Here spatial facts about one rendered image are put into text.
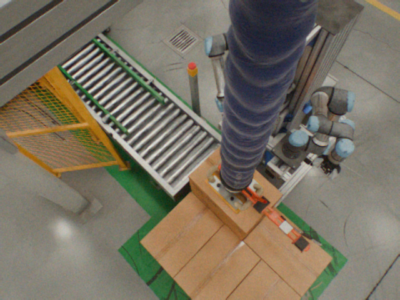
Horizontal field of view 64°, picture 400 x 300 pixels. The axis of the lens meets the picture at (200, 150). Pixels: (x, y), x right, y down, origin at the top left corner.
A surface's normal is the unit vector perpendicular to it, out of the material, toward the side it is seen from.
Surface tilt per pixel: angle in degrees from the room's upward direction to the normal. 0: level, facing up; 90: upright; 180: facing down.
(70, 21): 90
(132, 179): 0
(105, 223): 0
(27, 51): 90
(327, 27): 0
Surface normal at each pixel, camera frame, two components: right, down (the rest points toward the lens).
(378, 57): -0.04, -0.38
